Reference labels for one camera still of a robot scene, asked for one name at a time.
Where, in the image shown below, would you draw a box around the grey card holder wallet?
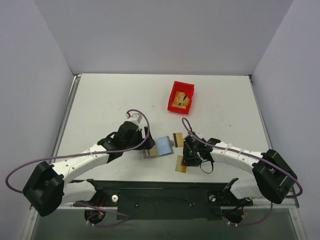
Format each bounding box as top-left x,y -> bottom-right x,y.
142,136 -> 174,159

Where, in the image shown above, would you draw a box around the gold card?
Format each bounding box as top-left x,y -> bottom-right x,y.
146,146 -> 158,157
172,132 -> 184,148
175,155 -> 187,174

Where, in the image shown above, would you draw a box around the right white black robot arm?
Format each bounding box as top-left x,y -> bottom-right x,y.
182,134 -> 297,205

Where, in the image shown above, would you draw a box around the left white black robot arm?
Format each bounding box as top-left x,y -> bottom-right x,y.
22,121 -> 155,217

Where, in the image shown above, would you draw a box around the gold cards in bin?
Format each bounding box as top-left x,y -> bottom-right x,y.
171,91 -> 190,109

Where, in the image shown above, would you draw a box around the red plastic bin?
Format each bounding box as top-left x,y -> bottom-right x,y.
167,81 -> 195,115

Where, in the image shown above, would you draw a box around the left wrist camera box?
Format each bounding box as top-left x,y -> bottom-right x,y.
126,113 -> 143,126

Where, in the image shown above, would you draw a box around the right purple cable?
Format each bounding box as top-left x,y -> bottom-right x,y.
181,117 -> 305,228

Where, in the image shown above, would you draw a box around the purple cable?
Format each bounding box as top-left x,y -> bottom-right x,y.
181,117 -> 305,228
5,108 -> 151,228

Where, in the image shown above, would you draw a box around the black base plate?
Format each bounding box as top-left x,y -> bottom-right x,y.
86,179 -> 253,221

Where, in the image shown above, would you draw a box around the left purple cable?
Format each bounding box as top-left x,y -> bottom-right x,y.
5,108 -> 151,228

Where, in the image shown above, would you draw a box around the aluminium table frame rail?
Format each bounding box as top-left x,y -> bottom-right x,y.
20,74 -> 82,240

